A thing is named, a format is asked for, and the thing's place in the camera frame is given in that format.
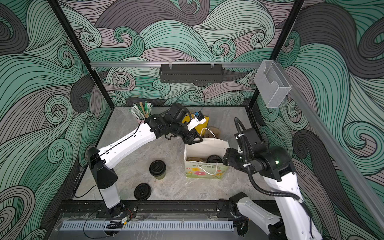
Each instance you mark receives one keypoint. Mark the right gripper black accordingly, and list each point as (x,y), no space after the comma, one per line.
(229,157)

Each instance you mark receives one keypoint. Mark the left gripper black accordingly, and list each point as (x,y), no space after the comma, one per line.
(191,137)

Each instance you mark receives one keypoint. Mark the black cup lid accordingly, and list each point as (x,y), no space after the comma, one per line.
(213,159)
(157,168)

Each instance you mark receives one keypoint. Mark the brown pulp cup carrier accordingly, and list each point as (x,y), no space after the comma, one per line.
(213,132)
(194,159)

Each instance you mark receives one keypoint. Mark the white paper gift bag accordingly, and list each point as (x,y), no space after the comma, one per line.
(209,146)

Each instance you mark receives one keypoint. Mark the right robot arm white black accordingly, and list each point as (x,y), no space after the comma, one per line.
(271,172)

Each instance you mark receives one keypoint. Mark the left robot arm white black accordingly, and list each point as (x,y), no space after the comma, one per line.
(177,121)

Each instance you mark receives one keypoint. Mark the yellow napkin stack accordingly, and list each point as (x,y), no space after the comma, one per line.
(200,128)

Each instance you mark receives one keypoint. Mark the pink holder with straws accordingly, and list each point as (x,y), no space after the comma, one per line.
(141,110)

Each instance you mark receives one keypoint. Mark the stack of black cup lids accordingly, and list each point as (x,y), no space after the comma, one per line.
(142,192)

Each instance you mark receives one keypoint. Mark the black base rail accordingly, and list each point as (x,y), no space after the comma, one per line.
(215,208)

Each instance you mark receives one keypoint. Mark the black wall tray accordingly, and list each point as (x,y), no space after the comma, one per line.
(191,73)

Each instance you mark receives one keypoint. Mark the clear acrylic wall holder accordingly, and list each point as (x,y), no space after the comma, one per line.
(273,83)

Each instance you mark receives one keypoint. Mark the white slotted cable duct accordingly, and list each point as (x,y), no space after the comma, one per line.
(151,226)

